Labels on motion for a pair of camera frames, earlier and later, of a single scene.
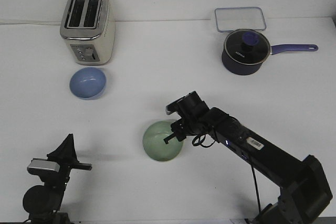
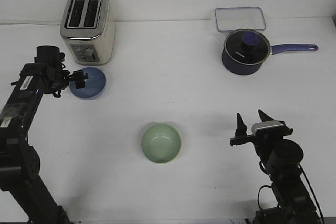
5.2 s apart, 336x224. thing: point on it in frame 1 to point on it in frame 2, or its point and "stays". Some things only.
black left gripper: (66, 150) to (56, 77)
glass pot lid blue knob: (247, 46) stays
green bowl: (154, 145) stays
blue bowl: (88, 83) stays
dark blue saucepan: (235, 68) stays
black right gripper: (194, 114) to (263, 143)
